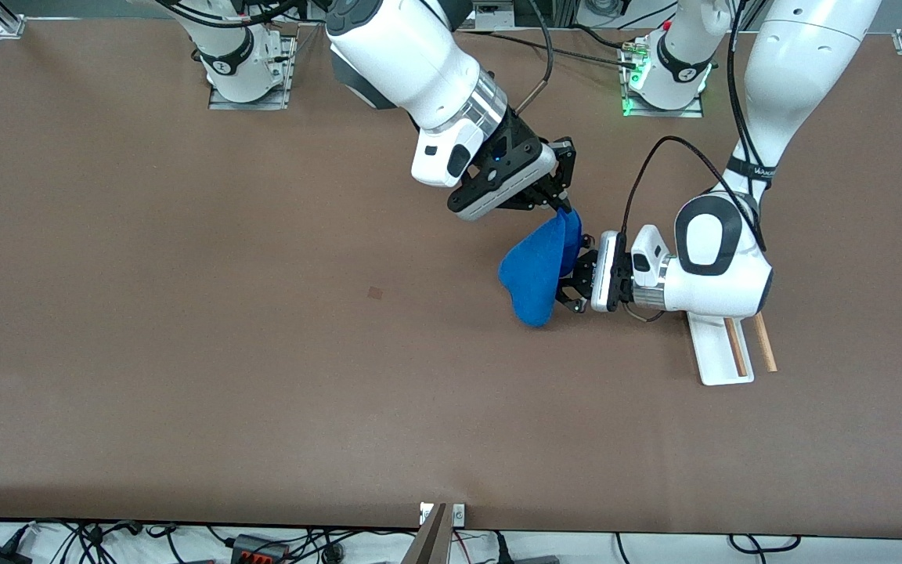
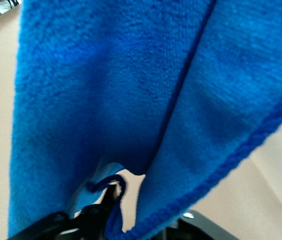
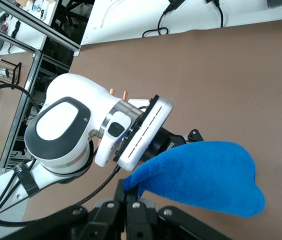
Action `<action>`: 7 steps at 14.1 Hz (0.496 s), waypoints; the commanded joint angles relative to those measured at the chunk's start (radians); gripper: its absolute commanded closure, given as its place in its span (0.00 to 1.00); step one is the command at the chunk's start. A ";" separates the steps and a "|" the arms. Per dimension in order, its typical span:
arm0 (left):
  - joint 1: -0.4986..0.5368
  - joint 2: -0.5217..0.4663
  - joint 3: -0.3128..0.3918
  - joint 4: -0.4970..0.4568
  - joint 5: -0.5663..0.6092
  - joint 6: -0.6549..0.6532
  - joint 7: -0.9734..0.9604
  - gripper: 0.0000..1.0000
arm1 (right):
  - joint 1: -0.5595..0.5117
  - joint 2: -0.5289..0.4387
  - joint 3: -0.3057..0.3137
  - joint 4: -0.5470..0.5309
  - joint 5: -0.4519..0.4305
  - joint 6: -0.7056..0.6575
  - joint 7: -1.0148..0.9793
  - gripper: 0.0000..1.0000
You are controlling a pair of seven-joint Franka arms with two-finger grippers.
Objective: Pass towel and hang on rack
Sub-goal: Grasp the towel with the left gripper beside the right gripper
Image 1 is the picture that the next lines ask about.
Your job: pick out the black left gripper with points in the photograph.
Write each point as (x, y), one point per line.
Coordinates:
(622, 283)

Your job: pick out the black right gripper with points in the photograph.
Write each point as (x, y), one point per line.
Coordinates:
(515, 146)

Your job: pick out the blue microfibre towel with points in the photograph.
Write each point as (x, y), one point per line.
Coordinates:
(537, 274)

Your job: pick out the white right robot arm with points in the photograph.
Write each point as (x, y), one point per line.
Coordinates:
(404, 47)

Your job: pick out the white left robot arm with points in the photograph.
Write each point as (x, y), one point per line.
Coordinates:
(803, 70)

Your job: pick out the white towel rack wooden rods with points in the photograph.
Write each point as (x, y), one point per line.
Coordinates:
(713, 352)

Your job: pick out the red black connector block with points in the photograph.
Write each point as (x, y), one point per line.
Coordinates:
(259, 552)

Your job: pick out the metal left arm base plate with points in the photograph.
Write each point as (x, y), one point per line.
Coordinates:
(654, 113)

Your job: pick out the white metal mounting bracket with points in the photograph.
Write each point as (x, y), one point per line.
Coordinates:
(459, 514)

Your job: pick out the grey angled post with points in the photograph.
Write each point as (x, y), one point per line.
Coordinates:
(429, 544)

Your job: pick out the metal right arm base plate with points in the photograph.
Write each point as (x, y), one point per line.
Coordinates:
(247, 104)

